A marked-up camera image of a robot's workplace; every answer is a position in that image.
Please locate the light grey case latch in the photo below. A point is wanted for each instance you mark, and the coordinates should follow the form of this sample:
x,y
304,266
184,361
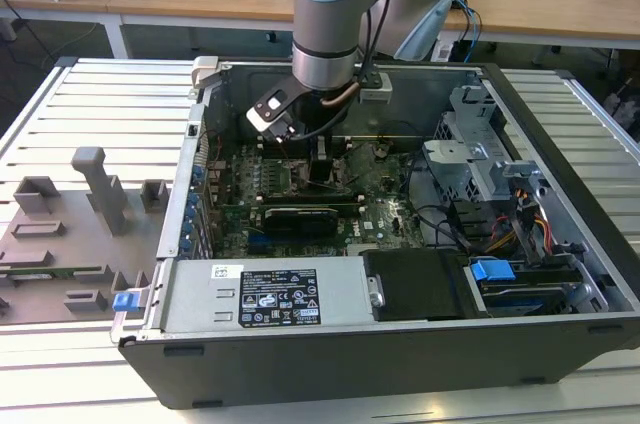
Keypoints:
x,y
205,71

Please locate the black graphics card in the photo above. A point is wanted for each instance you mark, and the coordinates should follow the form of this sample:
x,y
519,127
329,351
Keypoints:
x,y
300,221

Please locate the CPU socket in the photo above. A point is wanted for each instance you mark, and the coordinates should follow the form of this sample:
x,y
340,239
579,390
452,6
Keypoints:
x,y
280,179

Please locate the grey power supply unit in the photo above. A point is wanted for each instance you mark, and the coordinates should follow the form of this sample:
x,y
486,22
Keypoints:
x,y
200,299

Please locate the green RAM stick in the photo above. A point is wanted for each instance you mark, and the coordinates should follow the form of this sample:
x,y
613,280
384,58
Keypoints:
x,y
65,272

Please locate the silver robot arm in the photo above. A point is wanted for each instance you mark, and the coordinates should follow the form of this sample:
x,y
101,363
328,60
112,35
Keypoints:
x,y
325,44

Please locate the pale blue teach pendant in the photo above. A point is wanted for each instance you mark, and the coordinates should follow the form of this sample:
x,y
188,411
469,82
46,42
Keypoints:
x,y
425,29

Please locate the metal drive cage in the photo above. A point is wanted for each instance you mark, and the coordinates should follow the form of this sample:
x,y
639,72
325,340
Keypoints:
x,y
450,164

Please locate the blue disk carrier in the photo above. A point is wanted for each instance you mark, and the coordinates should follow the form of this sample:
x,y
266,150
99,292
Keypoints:
x,y
492,269

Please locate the blue case latch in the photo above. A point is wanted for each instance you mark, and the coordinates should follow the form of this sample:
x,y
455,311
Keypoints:
x,y
123,302

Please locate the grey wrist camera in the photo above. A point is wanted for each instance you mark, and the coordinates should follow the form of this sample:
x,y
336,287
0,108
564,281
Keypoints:
x,y
376,91

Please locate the dark grey PC case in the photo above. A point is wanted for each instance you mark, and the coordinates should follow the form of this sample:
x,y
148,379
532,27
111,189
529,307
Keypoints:
x,y
300,369

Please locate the grey parts rack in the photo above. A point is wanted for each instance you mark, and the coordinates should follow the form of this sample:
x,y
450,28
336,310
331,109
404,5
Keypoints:
x,y
65,254

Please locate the black coin cell holder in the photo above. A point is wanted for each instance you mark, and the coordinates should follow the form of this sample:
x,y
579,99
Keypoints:
x,y
382,150

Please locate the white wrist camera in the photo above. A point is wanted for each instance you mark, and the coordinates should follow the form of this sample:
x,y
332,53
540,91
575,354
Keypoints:
x,y
270,111

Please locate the green motherboard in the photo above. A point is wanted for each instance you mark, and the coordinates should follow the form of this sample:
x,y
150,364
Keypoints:
x,y
380,224

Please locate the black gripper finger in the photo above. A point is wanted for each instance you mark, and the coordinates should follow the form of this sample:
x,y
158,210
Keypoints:
x,y
320,171

